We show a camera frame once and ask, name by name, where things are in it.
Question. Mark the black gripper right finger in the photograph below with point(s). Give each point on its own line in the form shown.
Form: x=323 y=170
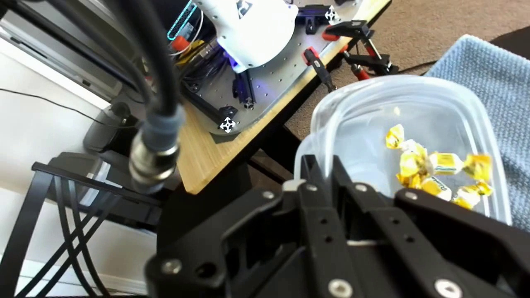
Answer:
x=441 y=249

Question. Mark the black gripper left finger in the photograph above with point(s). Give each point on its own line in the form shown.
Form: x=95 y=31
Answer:
x=242 y=249

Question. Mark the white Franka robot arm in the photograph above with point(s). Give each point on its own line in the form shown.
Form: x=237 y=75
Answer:
x=254 y=31

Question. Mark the light blue towel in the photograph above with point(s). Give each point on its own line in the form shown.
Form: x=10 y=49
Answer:
x=497 y=105

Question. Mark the yellow wrapped candy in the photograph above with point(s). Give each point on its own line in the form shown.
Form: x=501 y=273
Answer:
x=395 y=137
x=436 y=190
x=444 y=163
x=413 y=162
x=479 y=168
x=471 y=196

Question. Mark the wooden robot table board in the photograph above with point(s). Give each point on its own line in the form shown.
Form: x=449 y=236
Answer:
x=209 y=160

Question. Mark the black wooden chair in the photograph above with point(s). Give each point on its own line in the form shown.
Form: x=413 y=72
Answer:
x=60 y=183

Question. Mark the black clamp orange tips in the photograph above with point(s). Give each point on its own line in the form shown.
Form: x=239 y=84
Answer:
x=322 y=69
x=370 y=66
x=353 y=34

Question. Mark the black corner bracket with marker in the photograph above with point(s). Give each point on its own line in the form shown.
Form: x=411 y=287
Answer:
x=320 y=16
x=226 y=124

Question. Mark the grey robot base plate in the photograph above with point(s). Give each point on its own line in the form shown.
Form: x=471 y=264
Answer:
x=282 y=84

